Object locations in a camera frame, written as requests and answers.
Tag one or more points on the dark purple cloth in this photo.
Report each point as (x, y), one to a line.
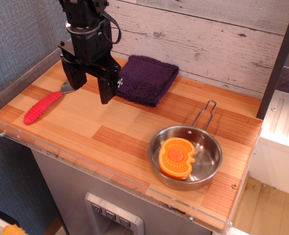
(146, 80)

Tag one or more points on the grey toy fridge cabinet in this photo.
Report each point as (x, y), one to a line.
(69, 185)

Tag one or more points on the small steel frying pan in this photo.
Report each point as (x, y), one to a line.
(208, 156)

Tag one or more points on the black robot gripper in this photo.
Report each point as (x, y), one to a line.
(89, 51)

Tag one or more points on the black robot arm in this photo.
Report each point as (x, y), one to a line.
(83, 13)

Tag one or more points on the orange toy pumpkin slice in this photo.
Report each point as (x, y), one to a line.
(176, 156)

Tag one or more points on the clear acrylic table guard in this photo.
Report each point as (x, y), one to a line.
(125, 159)

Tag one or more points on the orange object bottom left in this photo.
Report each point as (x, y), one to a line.
(13, 230)

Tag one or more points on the white toy sink unit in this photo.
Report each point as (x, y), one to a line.
(270, 162)

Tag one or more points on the silver dispenser panel with buttons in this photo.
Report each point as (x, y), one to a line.
(109, 219)

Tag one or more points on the dark right shelf post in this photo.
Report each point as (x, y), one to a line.
(275, 75)

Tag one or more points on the red handled metal spoon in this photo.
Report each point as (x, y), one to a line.
(39, 108)

